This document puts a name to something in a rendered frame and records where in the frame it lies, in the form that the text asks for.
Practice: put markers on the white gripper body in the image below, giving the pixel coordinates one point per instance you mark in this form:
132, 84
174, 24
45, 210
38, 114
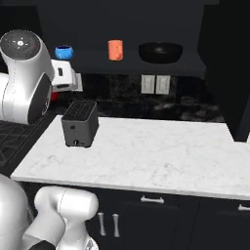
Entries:
76, 83

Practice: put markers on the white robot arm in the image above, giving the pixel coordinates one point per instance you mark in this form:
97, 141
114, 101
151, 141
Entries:
22, 84

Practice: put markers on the black base cabinet door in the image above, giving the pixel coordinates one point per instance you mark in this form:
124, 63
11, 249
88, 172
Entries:
94, 224
221, 232
146, 228

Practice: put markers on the red round object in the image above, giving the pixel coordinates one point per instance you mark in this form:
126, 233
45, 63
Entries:
54, 96

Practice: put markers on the blue bowl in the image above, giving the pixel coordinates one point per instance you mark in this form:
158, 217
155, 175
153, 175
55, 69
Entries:
64, 53

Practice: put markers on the dark grey toaster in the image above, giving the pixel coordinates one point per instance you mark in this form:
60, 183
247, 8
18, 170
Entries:
79, 125

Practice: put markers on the orange glass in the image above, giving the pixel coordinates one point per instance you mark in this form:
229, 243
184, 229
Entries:
115, 50

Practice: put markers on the black hob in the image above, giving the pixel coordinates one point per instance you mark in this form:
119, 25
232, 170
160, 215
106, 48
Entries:
16, 140

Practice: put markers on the black bowl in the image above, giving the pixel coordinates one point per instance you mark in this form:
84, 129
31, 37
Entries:
160, 53

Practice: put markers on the black drawer front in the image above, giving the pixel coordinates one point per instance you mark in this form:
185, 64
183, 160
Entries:
130, 198
224, 208

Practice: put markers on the white wall outlet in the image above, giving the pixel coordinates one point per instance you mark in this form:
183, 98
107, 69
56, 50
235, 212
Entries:
148, 84
162, 85

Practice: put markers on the black open wall cabinet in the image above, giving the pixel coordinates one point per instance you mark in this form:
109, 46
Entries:
136, 22

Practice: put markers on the black wall cabinet door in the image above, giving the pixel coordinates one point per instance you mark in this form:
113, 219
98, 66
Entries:
228, 65

